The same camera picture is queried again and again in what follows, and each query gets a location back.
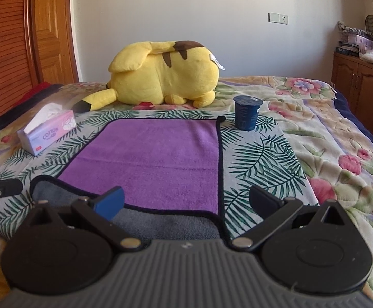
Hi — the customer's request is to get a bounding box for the yellow Pikachu plush toy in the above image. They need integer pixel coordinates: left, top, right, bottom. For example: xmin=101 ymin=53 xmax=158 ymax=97
xmin=72 ymin=40 xmax=224 ymax=113

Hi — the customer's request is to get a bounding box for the clutter pile on cabinet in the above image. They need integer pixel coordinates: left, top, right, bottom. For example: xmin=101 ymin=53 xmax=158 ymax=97
xmin=335 ymin=15 xmax=373 ymax=64

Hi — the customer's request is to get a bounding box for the red blanket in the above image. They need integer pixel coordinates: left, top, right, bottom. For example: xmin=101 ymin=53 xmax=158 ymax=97
xmin=13 ymin=82 xmax=51 ymax=107

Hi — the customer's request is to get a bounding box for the wooden sideboard cabinet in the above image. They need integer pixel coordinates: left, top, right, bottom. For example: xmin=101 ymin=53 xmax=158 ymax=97
xmin=331 ymin=52 xmax=373 ymax=135

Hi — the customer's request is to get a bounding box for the purple grey microfiber towel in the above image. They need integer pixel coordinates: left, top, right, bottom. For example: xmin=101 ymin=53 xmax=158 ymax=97
xmin=30 ymin=117 xmax=228 ymax=240

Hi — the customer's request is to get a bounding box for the dark blue plastic cup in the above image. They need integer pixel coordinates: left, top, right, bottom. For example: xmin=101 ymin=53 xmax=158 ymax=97
xmin=233 ymin=95 xmax=263 ymax=131

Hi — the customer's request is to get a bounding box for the pink tissue box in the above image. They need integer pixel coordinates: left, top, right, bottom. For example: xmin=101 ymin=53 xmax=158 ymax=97
xmin=17 ymin=103 xmax=77 ymax=156

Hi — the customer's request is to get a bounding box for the palm leaf print cloth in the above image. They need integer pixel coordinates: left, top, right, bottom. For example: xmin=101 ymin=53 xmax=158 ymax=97
xmin=0 ymin=110 xmax=318 ymax=238

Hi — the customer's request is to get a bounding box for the wooden room door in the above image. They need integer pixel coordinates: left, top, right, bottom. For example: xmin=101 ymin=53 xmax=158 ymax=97
xmin=31 ymin=0 xmax=79 ymax=84

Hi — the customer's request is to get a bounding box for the white wall socket plate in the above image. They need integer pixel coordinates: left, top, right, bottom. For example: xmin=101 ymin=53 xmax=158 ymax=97
xmin=268 ymin=12 xmax=288 ymax=25

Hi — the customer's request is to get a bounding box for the floral bed cover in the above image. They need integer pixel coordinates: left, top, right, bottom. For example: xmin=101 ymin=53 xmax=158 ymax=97
xmin=0 ymin=76 xmax=373 ymax=299

